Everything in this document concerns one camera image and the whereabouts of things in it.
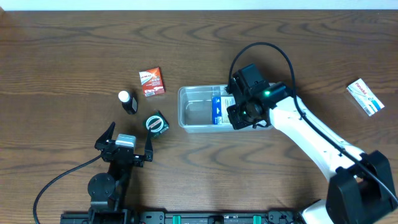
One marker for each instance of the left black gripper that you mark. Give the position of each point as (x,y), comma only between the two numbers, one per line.
(101,144)

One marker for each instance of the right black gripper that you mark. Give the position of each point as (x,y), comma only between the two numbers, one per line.
(234,116)

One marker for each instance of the blue cooling patch box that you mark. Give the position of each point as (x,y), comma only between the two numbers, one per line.
(219,109)

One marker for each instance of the red and white box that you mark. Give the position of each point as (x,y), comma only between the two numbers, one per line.
(151,81)

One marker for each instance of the white Panadol box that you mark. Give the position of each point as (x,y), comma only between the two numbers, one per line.
(365,97)

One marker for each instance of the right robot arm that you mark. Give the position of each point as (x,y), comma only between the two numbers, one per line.
(360,185)

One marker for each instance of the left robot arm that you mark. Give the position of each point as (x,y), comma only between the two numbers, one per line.
(108,189)

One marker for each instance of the clear plastic container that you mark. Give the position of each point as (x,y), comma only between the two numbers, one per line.
(195,109)

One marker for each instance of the dark green square box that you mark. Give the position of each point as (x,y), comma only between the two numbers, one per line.
(156,124)

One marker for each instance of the black bottle white cap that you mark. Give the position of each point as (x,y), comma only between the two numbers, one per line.
(129,103)

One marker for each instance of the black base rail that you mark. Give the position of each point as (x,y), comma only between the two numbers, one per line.
(186,218)

